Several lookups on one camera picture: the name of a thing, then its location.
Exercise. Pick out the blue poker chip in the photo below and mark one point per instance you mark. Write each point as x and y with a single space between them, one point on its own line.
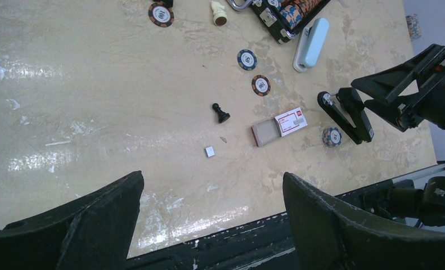
247 60

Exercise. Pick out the brown poker chip middle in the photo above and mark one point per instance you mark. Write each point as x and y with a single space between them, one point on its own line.
261 85

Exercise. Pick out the brown poker chip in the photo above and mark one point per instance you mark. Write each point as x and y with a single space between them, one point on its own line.
160 14
261 85

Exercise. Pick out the black poker chip case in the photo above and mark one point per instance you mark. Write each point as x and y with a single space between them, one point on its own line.
283 19

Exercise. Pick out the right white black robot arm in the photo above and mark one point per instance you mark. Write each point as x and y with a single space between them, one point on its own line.
409 93

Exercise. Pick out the red white staple box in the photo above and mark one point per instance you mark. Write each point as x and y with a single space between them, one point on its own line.
279 126

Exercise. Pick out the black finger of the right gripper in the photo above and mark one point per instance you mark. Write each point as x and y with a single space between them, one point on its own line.
386 86

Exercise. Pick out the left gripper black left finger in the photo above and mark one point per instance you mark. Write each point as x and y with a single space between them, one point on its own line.
91 232

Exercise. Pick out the brown poker chip left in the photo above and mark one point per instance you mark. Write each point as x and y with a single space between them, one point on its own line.
160 14

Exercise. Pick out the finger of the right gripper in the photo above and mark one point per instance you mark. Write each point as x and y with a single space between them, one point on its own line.
388 113

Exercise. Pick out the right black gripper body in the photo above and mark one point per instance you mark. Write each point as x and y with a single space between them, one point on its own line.
428 103

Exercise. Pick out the small staple strip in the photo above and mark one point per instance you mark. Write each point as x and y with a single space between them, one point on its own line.
209 151

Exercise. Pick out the cream chess piece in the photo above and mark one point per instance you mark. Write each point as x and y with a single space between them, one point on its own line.
219 14

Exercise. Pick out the black chess pawn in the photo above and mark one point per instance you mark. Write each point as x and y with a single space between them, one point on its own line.
222 116

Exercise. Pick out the chip stack by wall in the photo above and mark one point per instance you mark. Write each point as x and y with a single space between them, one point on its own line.
414 28

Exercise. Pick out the light blue stapler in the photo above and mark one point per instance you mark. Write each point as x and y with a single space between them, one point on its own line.
310 45

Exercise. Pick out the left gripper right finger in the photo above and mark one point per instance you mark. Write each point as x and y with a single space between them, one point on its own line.
389 229

